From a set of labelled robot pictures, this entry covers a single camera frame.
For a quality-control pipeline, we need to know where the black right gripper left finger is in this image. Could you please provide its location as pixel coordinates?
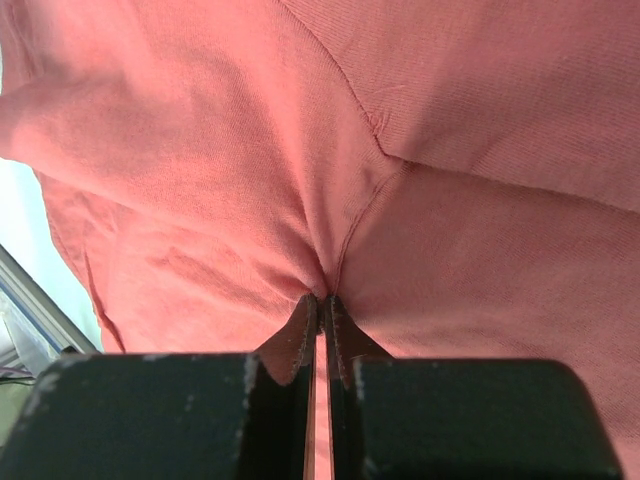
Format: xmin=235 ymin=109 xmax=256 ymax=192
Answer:
xmin=1 ymin=295 xmax=318 ymax=479

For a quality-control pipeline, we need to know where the front aluminium frame rail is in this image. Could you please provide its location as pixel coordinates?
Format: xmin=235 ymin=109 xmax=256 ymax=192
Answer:
xmin=1 ymin=249 xmax=98 ymax=377

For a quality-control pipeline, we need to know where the salmon pink t shirt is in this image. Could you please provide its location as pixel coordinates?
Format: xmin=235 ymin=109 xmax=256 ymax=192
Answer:
xmin=1 ymin=1 xmax=639 ymax=479

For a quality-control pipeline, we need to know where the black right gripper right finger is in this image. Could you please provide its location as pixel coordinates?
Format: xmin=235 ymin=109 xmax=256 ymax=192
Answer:
xmin=323 ymin=297 xmax=623 ymax=479

